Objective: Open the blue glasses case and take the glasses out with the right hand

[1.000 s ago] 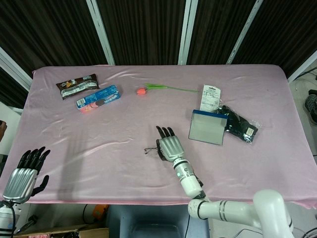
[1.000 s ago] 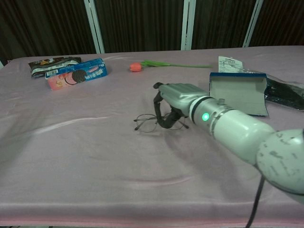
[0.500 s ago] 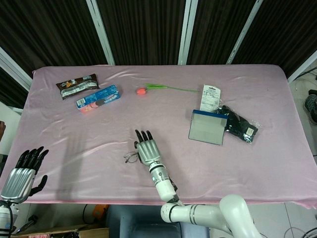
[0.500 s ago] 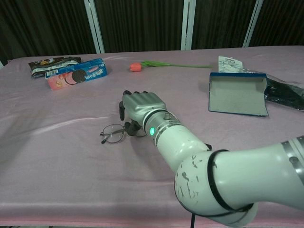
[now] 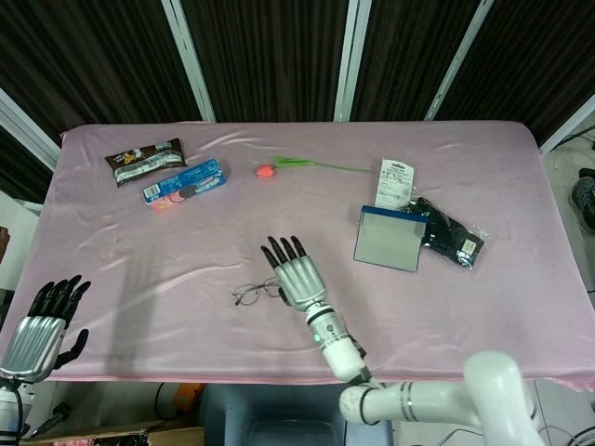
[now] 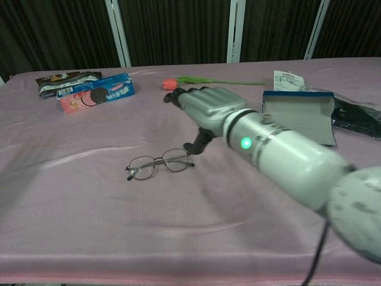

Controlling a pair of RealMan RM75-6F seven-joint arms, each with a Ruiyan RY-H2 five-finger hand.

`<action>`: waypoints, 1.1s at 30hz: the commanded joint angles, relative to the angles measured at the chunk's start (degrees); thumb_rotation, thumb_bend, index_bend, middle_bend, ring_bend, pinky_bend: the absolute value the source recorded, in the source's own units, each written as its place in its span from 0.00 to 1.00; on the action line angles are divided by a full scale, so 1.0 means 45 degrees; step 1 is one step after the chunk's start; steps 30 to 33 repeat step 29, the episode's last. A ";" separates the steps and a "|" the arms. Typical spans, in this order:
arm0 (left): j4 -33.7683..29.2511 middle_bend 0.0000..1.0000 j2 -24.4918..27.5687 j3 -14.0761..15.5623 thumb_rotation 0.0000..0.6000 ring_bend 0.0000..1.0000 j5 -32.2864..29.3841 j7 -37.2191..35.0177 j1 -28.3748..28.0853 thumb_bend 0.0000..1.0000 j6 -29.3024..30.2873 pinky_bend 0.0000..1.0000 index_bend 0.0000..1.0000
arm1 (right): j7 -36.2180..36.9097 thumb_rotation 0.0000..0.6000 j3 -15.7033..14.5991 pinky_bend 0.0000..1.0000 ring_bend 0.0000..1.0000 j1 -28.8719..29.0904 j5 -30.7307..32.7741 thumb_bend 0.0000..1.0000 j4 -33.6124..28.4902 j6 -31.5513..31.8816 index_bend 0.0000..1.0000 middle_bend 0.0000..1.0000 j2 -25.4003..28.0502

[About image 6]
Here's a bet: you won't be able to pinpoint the pink artificial tulip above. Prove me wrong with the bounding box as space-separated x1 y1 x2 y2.
162 75 267 91

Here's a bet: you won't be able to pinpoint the blue pink cookie box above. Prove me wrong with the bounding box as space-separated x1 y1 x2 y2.
56 73 135 114

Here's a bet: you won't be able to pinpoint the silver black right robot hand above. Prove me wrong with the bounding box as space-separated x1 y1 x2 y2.
163 86 257 156

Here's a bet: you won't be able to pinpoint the brown snack packet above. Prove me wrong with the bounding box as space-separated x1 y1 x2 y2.
35 70 102 99

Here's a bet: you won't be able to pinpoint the thin metal-frame eyeglasses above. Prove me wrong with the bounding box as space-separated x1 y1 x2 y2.
125 148 196 182

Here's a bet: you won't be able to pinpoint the blue glasses case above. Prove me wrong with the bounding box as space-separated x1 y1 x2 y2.
261 91 338 147

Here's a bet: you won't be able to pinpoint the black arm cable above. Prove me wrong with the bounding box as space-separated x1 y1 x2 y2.
302 222 331 286

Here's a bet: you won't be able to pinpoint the dark pleated curtain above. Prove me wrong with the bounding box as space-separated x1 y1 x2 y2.
0 0 381 79

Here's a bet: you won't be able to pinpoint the packaged black gloves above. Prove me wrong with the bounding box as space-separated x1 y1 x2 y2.
273 69 381 138

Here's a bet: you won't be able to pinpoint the pink tablecloth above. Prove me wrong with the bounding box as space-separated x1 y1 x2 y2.
0 58 381 284

